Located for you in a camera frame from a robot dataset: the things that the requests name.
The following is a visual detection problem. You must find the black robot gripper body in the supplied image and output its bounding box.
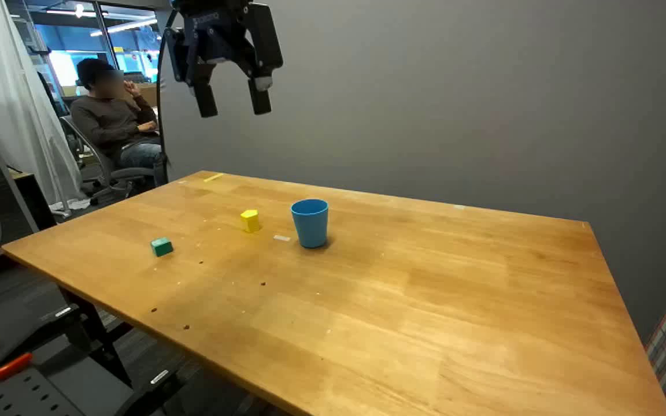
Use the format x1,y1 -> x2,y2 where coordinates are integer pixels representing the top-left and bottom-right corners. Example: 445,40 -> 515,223
167,0 -> 282,80

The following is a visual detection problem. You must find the yellow cube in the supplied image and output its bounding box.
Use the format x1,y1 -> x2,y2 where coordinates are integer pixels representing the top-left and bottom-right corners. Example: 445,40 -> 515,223
240,207 -> 261,233

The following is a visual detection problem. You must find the blue plastic cup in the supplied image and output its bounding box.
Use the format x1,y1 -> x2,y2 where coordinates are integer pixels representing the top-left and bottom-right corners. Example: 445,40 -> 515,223
292,199 -> 328,250

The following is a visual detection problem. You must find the green cube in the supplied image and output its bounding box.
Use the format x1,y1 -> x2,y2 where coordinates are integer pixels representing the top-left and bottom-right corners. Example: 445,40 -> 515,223
150,238 -> 174,257

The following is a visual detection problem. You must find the seated man in background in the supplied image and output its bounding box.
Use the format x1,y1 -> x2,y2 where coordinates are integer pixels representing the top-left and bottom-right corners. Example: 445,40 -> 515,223
71,57 -> 163,168

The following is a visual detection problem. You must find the office chair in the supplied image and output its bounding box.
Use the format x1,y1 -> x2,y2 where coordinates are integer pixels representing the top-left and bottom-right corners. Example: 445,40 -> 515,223
62,116 -> 157,205

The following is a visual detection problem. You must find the white curtain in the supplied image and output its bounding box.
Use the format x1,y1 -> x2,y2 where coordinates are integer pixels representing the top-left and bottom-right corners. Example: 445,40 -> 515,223
0,0 -> 85,212

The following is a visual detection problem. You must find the black table leg frame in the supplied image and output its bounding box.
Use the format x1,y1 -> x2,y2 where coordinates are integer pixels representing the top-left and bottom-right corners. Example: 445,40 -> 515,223
0,292 -> 183,416

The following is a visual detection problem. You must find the orange clamp handle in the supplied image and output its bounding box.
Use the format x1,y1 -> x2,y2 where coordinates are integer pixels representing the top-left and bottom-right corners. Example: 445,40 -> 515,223
0,350 -> 32,382

